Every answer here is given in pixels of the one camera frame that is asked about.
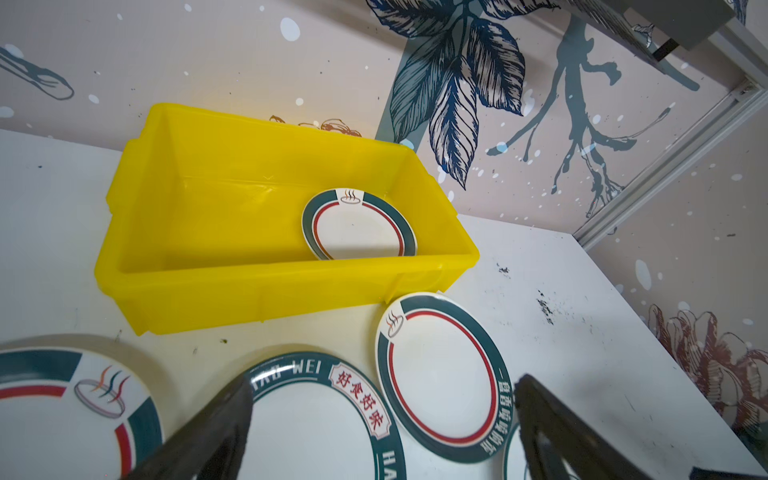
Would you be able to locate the white plate flower emblem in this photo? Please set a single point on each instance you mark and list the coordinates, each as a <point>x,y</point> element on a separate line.
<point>515,465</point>

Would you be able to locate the green red rim plate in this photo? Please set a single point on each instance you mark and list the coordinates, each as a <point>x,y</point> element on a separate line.
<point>347,223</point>
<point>444,378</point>

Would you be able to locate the green rim plate far left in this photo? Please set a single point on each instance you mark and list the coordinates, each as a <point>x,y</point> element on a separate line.
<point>73,414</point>

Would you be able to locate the yellow plastic bin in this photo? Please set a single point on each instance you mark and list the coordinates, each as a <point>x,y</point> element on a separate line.
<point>207,225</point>

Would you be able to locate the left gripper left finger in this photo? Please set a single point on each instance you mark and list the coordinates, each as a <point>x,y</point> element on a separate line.
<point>211,445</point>

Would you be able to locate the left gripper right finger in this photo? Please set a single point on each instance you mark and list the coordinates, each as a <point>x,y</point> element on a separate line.
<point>557,443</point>

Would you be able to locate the aluminium frame rail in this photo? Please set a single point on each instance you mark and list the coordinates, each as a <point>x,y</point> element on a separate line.
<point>723,119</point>

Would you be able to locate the green rim Hao Wei plate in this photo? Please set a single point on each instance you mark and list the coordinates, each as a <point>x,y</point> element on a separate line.
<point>315,416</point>

